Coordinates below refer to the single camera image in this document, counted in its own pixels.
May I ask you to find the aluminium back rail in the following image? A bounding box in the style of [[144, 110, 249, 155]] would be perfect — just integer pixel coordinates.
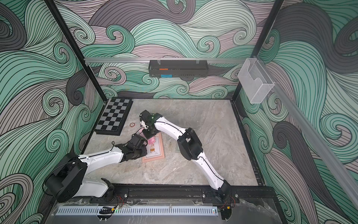
[[84, 57, 246, 64]]

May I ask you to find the white slotted cable duct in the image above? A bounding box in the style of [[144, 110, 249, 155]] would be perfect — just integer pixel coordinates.
[[55, 205, 219, 217]]

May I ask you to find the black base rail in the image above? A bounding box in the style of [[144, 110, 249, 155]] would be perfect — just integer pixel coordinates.
[[53, 184, 276, 203]]

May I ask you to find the black wall shelf tray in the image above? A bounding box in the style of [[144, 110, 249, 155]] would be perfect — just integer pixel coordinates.
[[148, 60, 209, 78]]

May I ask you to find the aluminium right side rail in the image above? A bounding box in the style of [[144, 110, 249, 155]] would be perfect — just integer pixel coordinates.
[[254, 57, 358, 208]]

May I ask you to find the pink cloth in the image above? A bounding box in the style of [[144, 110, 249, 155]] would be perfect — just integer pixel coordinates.
[[147, 136, 156, 146]]

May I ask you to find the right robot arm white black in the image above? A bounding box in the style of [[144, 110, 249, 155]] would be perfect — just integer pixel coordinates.
[[139, 110, 231, 203]]

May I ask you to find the green picture frame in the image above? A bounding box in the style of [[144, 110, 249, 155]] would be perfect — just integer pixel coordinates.
[[175, 142, 180, 153]]

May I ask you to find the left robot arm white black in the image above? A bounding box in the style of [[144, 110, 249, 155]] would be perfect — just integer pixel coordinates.
[[43, 134, 148, 203]]

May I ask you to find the clear acrylic wall holder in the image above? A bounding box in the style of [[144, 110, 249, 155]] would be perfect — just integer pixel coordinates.
[[238, 58, 275, 104]]

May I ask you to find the black grey chessboard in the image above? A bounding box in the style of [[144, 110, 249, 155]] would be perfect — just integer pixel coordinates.
[[95, 98, 133, 136]]

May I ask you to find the aluminium rail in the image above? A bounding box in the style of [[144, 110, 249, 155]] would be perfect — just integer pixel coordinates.
[[84, 57, 246, 64], [254, 57, 358, 208]]

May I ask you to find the pink picture frame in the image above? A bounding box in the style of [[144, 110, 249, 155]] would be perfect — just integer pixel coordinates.
[[142, 133, 165, 162]]

